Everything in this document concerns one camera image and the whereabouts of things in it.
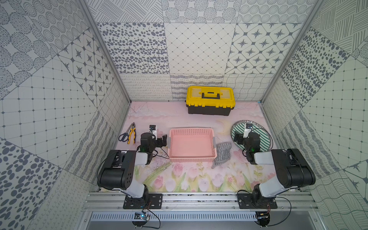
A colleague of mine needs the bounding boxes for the green white striped plate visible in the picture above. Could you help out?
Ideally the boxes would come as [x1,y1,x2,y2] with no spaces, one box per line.
[232,122,271,151]

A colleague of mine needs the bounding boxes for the speckled grey round plate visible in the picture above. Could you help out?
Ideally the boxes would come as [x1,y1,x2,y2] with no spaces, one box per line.
[231,120,273,151]

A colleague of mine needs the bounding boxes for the grey knitted dish cloth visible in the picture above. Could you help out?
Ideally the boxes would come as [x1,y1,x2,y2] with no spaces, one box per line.
[211,142,232,169]

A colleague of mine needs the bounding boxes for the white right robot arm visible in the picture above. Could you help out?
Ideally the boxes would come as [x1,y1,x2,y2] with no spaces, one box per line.
[233,131,316,202]

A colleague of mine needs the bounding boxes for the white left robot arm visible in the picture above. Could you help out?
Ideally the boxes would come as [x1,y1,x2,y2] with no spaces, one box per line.
[96,132,168,201]

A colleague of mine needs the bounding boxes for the pink perforated plastic basket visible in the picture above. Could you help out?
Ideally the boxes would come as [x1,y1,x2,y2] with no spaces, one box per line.
[167,127,217,162]

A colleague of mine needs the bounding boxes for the yellow and black toolbox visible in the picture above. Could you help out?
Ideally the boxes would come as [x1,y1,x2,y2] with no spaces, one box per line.
[186,86,236,116]

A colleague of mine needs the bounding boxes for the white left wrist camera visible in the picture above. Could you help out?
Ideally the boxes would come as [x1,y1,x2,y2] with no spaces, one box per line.
[149,125,158,139]

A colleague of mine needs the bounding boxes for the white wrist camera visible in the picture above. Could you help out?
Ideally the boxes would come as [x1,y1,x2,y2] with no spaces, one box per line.
[149,125,158,139]
[243,123,253,138]

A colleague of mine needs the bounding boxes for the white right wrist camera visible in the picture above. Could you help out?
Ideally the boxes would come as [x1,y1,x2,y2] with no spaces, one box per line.
[243,123,253,138]

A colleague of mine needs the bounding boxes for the yellow handled pliers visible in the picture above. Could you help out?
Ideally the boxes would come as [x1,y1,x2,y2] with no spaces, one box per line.
[127,122,136,144]

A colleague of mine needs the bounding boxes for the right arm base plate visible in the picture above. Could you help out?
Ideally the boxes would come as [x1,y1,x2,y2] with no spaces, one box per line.
[236,193,278,209]

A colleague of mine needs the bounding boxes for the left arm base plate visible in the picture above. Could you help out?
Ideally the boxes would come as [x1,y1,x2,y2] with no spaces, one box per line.
[123,193,163,209]

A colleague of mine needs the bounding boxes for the right black power cable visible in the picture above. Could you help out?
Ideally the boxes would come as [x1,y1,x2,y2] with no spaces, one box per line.
[254,195,292,228]

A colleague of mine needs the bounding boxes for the black power cable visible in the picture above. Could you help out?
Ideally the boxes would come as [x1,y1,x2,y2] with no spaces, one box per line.
[96,155,116,190]
[254,195,292,228]

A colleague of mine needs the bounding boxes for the left black power cable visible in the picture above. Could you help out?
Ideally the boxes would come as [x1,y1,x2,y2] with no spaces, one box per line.
[96,155,116,190]

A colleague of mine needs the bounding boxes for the aluminium mounting rail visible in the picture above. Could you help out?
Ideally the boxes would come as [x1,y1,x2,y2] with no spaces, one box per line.
[81,192,318,211]

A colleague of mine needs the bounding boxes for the white perforated cable tray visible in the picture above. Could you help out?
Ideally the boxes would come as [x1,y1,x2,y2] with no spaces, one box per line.
[90,211,257,221]

